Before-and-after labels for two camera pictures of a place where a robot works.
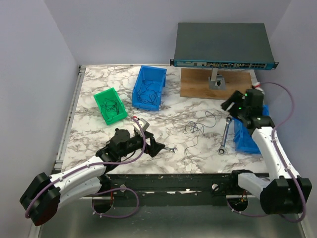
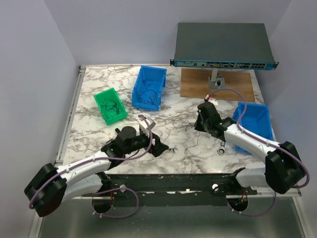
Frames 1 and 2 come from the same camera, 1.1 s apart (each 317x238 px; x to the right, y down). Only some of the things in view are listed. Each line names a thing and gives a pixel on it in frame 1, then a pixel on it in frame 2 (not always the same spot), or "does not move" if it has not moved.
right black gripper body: (244, 112) to (202, 125)
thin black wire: (147, 93) does not move
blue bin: (147, 89) does not move
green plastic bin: (111, 105) does not move
